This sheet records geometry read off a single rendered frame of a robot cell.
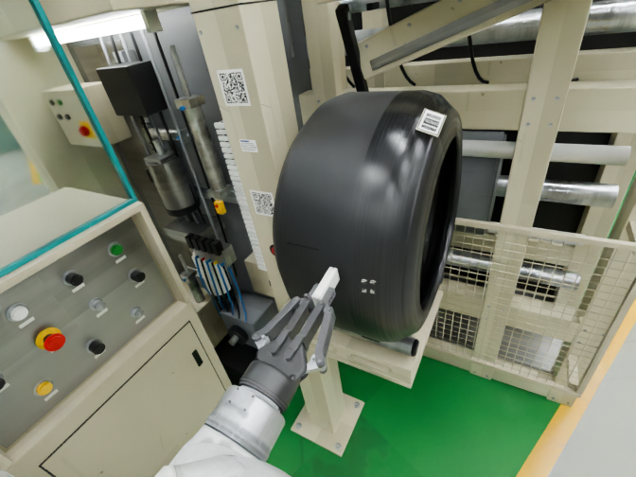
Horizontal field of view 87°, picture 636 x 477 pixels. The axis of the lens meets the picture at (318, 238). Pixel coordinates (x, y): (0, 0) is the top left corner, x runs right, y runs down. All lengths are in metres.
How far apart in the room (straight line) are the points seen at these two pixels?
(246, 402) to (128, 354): 0.72
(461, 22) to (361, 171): 0.53
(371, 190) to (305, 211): 0.13
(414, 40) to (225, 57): 0.49
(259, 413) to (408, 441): 1.37
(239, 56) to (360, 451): 1.58
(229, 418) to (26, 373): 0.68
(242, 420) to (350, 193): 0.37
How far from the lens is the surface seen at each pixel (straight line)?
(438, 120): 0.65
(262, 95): 0.80
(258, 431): 0.46
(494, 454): 1.83
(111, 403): 1.16
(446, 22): 1.02
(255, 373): 0.48
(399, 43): 1.05
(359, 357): 1.00
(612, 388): 2.19
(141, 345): 1.14
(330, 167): 0.61
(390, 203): 0.56
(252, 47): 0.79
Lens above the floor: 1.63
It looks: 34 degrees down
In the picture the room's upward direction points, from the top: 9 degrees counter-clockwise
